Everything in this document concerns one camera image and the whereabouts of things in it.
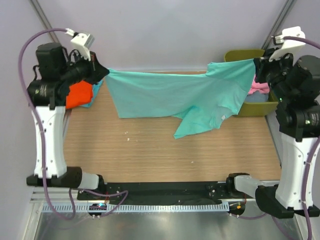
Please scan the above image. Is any olive green plastic bin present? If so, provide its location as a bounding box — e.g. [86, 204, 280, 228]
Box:
[224, 48, 278, 117]

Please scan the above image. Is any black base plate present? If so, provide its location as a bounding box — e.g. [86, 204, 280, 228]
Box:
[76, 181, 256, 201]

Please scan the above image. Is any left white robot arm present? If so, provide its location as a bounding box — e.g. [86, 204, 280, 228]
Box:
[26, 42, 109, 200]

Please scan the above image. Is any orange folded t shirt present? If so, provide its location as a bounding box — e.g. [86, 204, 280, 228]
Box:
[66, 80, 94, 109]

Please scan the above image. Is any grey blue t shirt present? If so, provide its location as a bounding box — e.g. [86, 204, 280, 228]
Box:
[244, 91, 269, 103]

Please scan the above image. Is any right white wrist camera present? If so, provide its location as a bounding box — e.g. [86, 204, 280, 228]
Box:
[268, 26, 306, 62]

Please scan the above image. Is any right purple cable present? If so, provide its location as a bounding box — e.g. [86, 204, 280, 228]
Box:
[234, 36, 320, 240]

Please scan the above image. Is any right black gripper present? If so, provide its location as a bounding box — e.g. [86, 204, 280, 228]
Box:
[254, 47, 295, 104]

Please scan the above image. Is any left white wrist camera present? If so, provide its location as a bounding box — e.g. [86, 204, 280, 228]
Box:
[65, 28, 95, 61]

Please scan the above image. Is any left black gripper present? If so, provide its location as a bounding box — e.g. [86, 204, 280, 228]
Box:
[58, 49, 109, 87]

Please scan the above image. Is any light blue folded t shirt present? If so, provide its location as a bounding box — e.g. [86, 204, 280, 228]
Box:
[82, 79, 104, 108]

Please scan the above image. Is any pink t shirt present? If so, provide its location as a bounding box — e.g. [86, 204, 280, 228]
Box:
[248, 75, 270, 95]

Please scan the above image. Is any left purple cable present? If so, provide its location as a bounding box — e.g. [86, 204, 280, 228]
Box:
[19, 27, 129, 221]

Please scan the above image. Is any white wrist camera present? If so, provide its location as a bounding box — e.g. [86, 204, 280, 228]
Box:
[268, 26, 306, 62]
[65, 28, 95, 61]

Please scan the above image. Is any teal t shirt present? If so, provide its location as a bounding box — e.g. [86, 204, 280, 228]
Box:
[106, 59, 256, 139]

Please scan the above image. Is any slotted cable duct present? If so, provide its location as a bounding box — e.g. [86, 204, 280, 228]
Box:
[41, 202, 230, 213]

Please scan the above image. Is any purple cable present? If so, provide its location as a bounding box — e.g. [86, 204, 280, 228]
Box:
[19, 27, 129, 221]
[234, 36, 320, 240]

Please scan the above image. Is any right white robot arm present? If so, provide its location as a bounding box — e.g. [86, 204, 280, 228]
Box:
[225, 53, 320, 219]

